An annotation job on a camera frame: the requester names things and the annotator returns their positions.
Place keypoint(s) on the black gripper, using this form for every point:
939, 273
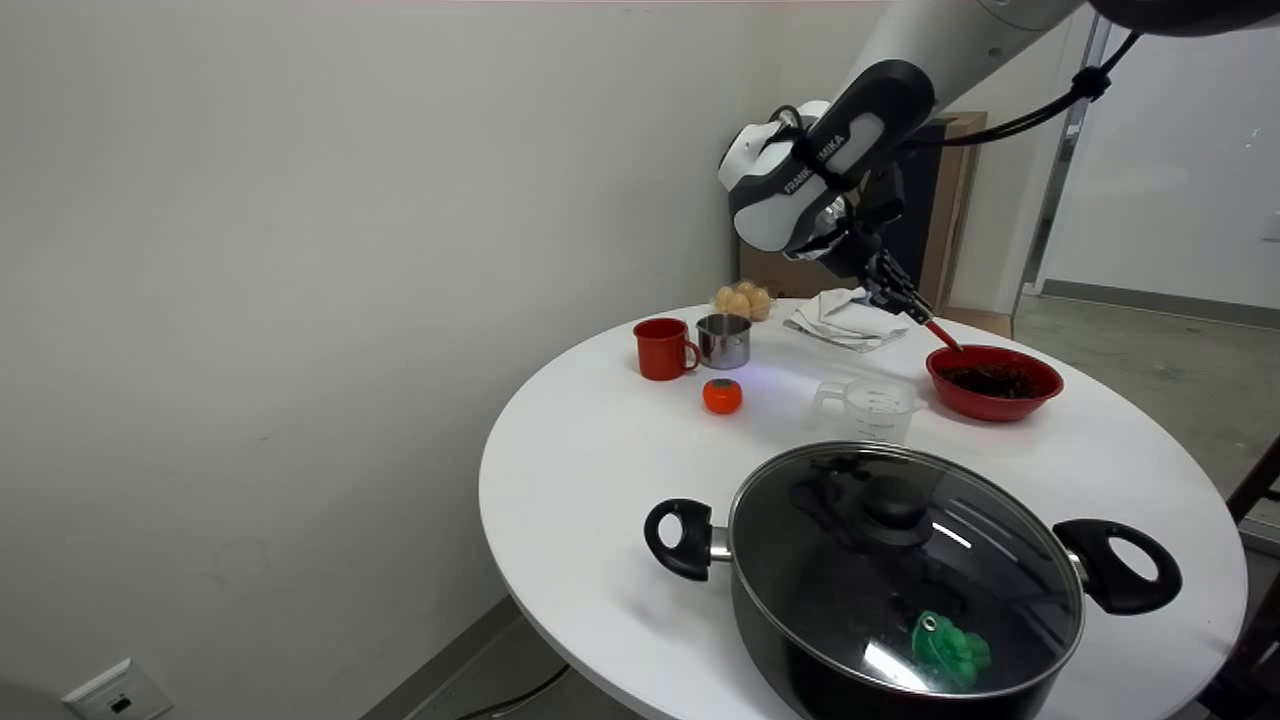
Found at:
873, 220

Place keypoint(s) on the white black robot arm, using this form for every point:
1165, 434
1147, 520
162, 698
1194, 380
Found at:
852, 122

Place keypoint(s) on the colourless plastic measuring cup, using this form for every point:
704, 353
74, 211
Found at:
866, 411

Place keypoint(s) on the red bowl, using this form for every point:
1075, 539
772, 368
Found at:
994, 405

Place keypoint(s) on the stainless steel cup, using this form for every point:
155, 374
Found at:
725, 346

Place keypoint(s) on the white cloth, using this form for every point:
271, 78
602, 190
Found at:
842, 324

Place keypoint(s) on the brown cardboard box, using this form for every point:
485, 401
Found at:
963, 213

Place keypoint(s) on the dark beans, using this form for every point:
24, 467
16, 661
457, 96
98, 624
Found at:
997, 380

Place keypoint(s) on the beige plush object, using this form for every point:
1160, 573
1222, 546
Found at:
740, 302

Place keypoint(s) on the metal pole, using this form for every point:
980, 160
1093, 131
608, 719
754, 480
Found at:
1052, 200

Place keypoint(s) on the small orange cap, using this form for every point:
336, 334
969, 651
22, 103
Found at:
721, 398

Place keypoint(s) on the red mug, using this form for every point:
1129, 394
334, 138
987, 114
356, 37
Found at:
656, 349

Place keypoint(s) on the glass pot lid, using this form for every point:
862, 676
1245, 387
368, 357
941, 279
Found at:
825, 546

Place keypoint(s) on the black cooking pot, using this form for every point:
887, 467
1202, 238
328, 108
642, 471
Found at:
680, 566

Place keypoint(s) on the green toy object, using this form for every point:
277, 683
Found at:
951, 651

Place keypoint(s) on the dark chair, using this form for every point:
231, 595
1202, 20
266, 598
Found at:
1245, 664

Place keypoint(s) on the white wall outlet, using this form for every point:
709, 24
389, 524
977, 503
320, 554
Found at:
118, 694

